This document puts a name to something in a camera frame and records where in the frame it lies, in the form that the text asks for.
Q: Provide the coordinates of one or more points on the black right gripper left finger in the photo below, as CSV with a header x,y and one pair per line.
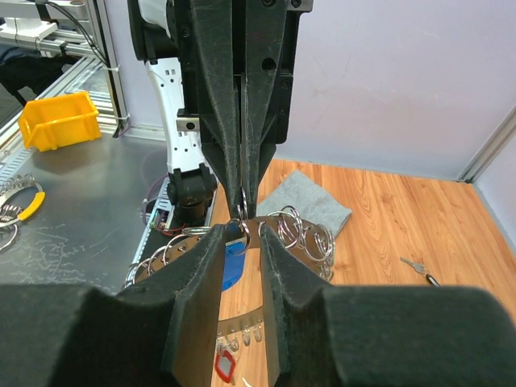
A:
x,y
158,332

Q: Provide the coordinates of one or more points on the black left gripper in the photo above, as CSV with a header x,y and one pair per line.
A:
x,y
237,60

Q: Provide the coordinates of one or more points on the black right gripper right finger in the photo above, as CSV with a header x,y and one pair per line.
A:
x,y
319,334

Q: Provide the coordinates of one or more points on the silver key with blue tag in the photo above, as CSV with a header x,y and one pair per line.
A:
x,y
235,251

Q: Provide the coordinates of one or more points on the large metal keyring disc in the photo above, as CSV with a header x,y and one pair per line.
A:
x,y
311,243

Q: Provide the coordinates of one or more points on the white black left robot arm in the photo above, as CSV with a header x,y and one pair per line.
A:
x,y
192,181

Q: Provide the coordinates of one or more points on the silver key with black tag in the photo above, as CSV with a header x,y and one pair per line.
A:
x,y
422,269

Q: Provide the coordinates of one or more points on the grey felt cloth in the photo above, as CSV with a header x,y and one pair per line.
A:
x,y
311,201

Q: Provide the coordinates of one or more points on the yellow plastic bin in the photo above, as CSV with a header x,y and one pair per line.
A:
x,y
52,123

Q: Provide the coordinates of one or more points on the spare keyring with yellow handle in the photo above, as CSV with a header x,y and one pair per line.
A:
x,y
12,214

